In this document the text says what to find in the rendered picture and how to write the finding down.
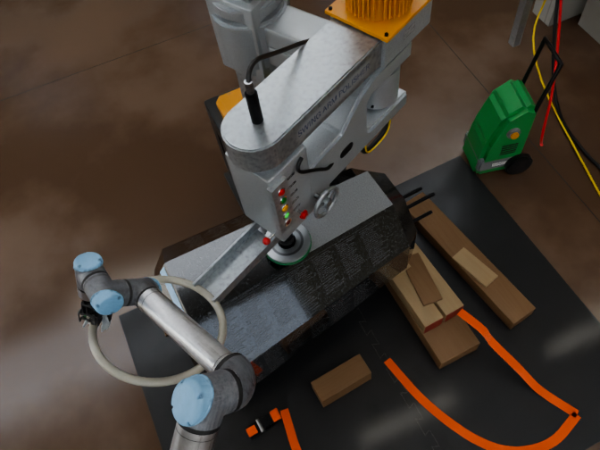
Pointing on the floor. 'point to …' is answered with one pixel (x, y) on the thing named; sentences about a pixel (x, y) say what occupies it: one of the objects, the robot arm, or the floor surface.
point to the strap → (458, 423)
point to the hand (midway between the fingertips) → (99, 323)
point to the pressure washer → (506, 124)
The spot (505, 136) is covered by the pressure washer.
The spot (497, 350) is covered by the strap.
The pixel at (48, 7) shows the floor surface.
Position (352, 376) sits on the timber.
